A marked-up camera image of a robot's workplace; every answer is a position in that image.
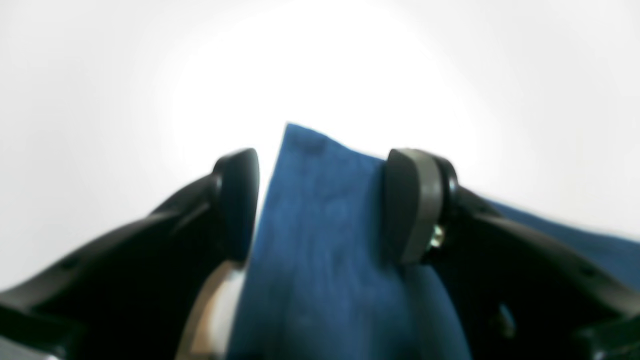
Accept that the dark blue T-shirt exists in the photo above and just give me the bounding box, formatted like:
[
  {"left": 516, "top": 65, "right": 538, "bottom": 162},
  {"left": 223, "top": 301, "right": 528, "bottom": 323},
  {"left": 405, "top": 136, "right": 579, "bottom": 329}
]
[{"left": 224, "top": 124, "right": 639, "bottom": 360}]

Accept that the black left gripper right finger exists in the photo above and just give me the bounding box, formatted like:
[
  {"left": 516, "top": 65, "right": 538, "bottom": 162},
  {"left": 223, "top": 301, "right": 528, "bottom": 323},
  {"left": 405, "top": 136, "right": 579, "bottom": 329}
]
[{"left": 382, "top": 148, "right": 639, "bottom": 360}]

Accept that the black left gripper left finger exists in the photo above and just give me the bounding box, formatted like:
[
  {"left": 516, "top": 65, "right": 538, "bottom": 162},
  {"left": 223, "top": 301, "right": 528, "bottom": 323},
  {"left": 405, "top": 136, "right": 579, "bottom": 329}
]
[{"left": 0, "top": 148, "right": 259, "bottom": 360}]

